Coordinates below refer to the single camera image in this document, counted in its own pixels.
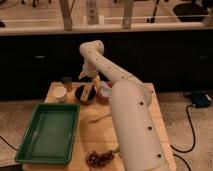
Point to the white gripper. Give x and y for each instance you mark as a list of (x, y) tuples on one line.
[(89, 70)]

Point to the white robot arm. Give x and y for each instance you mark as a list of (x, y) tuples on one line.
[(129, 101)]

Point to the dark purple bowl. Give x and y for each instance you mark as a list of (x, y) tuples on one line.
[(78, 94)]

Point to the red bowl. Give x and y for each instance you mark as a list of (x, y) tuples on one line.
[(104, 91)]

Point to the brown cylindrical can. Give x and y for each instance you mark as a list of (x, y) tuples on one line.
[(67, 82)]

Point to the white cup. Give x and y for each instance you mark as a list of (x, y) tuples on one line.
[(60, 93)]

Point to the green plastic tray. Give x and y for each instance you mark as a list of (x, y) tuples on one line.
[(50, 135)]

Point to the white sign stand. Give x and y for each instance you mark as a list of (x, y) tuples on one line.
[(92, 16)]

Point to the bunch of dark grapes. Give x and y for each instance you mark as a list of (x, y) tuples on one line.
[(96, 160)]

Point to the dark cabinet counter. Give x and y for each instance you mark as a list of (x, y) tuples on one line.
[(171, 60)]

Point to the blue floor power box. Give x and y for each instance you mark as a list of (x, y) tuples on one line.
[(200, 99)]

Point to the black round chair base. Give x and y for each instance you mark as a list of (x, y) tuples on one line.
[(189, 12)]

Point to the wooden post left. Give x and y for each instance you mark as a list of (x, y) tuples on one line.
[(66, 14)]

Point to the wooden post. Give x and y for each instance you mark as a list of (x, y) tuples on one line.
[(66, 14), (127, 16)]

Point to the wooden post right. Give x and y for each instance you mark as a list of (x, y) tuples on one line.
[(127, 16)]

